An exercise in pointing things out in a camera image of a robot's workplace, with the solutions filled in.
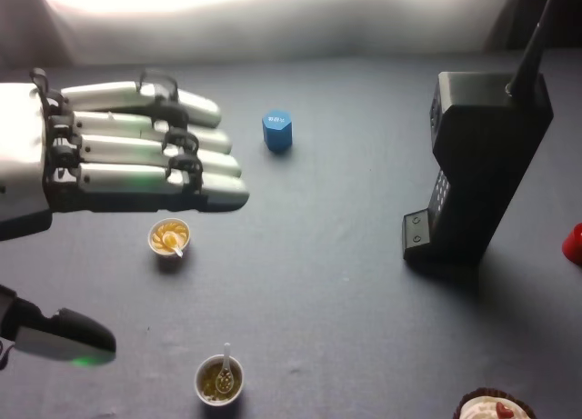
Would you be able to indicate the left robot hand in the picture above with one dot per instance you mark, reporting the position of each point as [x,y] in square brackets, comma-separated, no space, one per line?
[23,132]

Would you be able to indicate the black toy brick phone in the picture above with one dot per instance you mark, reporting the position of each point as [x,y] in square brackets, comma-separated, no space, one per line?
[482,164]

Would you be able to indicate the toy bowl of yellow soup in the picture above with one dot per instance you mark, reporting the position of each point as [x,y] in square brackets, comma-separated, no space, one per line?
[169,239]

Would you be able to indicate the blue hexagonal block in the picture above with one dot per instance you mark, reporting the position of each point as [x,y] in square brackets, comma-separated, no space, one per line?
[277,132]

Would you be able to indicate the white fabric backdrop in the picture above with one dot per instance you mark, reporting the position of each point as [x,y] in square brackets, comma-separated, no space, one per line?
[273,28]

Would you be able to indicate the toy bowl of green soup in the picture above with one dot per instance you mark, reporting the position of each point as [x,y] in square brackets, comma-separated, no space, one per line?
[219,382]

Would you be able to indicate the grey table cloth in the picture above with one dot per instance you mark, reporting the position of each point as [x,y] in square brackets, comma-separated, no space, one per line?
[318,264]

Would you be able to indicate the toy cupcake with cream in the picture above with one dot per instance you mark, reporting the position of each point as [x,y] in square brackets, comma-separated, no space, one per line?
[493,405]

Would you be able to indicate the red round block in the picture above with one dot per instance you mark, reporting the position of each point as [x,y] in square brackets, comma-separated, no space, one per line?
[574,246]

